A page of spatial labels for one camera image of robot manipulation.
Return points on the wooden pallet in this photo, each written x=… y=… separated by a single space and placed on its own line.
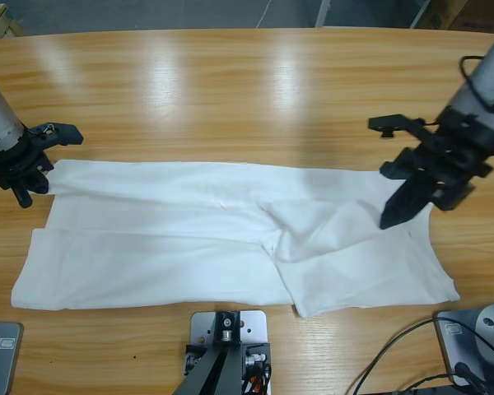
x=2 y=20

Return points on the white metal frame leg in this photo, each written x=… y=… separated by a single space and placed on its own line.
x=323 y=12
x=420 y=14

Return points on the cardboard box with blue print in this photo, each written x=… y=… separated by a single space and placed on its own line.
x=440 y=14

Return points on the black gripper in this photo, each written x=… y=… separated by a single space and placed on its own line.
x=12 y=164
x=453 y=156

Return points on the dark camera post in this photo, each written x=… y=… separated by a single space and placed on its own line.
x=214 y=378

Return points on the black and silver clamp fitting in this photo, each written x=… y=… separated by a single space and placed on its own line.
x=191 y=362

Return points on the white camera mounting plate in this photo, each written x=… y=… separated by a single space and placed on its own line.
x=253 y=325

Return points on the cardboard box with dark lettering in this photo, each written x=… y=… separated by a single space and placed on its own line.
x=481 y=16

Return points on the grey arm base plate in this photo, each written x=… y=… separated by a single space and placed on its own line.
x=446 y=347
x=8 y=362

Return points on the black bracket with silver bolt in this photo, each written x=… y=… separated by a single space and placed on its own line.
x=226 y=329

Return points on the black block with silver connector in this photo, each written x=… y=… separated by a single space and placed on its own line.
x=259 y=351

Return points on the white T-shirt with UNITREE print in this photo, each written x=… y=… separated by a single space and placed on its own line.
x=189 y=255

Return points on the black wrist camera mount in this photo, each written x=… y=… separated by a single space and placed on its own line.
x=66 y=133
x=391 y=123

